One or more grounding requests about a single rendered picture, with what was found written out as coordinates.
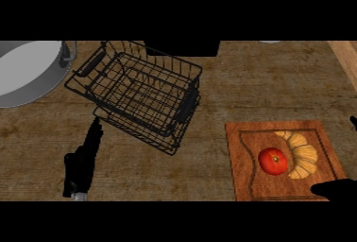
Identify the red tomato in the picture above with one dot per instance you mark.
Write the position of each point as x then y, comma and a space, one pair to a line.
274, 161

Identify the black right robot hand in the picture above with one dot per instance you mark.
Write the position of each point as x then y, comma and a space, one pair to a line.
338, 188

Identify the brown wooden cutting board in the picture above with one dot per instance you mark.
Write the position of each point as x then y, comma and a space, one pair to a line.
284, 186

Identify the small pale grey object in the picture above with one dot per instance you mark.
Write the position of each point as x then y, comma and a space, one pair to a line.
271, 41

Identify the golden croissant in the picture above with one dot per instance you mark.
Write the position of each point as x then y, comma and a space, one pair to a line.
303, 154

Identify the pale wooden strip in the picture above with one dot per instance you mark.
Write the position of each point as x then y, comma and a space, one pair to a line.
346, 60

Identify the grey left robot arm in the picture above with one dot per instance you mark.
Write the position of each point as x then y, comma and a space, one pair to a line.
80, 197

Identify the black box appliance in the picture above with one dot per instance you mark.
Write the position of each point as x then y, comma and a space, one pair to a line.
182, 48

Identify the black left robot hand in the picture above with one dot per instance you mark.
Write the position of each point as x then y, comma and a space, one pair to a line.
83, 164

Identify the grey metal pot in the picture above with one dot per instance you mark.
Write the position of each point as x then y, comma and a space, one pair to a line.
23, 72

